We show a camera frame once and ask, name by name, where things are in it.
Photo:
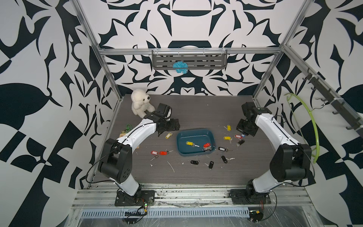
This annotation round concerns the teal plastic storage box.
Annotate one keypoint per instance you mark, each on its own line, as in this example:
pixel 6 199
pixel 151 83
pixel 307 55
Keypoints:
pixel 199 137

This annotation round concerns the grey slotted wall shelf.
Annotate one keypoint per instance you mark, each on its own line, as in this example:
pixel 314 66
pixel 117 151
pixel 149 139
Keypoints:
pixel 196 60

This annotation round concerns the teal scrunchie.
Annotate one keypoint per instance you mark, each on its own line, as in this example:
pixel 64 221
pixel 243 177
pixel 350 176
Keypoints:
pixel 181 67

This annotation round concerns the long yellow key tag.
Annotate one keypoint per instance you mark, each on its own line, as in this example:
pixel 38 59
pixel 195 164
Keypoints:
pixel 168 135

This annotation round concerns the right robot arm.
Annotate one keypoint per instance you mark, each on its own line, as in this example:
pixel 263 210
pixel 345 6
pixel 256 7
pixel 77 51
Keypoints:
pixel 291 161

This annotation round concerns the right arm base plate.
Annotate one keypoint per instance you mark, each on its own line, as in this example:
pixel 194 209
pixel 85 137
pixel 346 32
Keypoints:
pixel 246 197

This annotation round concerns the white slotted cable duct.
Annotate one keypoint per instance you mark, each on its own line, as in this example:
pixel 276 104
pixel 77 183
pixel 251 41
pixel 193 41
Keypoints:
pixel 206 212

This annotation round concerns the yellow sponge packet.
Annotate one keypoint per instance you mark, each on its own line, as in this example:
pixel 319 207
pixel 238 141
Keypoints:
pixel 125 132

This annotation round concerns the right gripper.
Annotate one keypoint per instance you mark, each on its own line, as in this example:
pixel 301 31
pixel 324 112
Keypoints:
pixel 239 127

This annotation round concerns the dark wall hook rail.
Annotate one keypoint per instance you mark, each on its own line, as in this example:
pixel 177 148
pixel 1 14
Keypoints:
pixel 341 106

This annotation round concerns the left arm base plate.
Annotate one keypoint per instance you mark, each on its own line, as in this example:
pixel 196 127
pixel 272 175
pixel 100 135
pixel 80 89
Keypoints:
pixel 140 198

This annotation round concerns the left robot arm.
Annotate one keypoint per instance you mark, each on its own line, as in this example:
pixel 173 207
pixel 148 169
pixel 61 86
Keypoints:
pixel 116 158

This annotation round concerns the white teddy bear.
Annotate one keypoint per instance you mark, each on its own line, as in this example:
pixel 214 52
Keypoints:
pixel 141 103

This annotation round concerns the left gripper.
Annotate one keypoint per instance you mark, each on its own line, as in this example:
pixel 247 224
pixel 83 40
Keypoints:
pixel 173 127

